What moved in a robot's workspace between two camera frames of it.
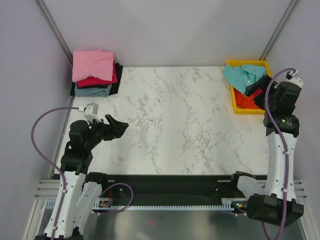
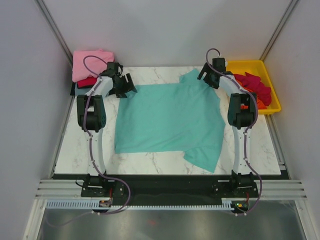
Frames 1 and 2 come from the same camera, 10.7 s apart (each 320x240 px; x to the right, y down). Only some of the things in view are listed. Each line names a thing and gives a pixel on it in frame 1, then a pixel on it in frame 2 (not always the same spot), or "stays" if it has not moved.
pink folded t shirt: (97, 63) stays
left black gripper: (115, 131) → (128, 87)
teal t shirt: (242, 76) → (186, 116)
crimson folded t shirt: (91, 81) stays
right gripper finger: (250, 88) → (214, 84)
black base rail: (167, 188) stays
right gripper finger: (249, 91) → (204, 70)
